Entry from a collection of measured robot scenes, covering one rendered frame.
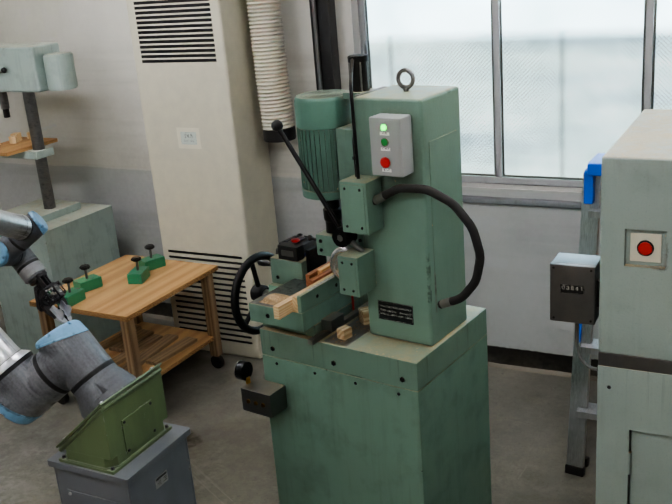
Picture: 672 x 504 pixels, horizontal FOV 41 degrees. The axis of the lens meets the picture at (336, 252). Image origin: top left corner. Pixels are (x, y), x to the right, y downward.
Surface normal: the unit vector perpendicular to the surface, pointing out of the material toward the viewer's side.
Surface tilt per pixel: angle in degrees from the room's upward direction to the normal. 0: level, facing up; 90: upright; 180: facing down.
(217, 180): 90
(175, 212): 90
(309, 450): 90
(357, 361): 90
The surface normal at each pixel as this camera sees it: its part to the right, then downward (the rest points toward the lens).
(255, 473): -0.08, -0.94
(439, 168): 0.82, 0.12
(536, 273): -0.45, 0.32
